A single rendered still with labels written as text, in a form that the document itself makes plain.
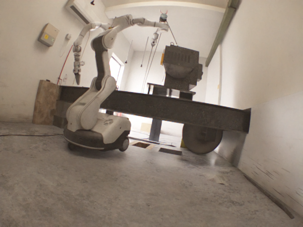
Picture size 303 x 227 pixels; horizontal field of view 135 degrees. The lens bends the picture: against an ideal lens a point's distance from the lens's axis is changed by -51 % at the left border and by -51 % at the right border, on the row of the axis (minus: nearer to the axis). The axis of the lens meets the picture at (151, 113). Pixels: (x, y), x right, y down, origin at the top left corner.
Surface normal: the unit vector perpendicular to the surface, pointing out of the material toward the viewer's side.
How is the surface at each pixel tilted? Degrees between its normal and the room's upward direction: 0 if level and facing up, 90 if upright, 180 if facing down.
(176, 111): 90
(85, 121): 90
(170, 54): 90
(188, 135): 90
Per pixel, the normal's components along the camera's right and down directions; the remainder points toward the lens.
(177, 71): 0.02, -0.04
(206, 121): -0.19, -0.08
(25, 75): 0.97, 0.16
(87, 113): 0.91, 0.12
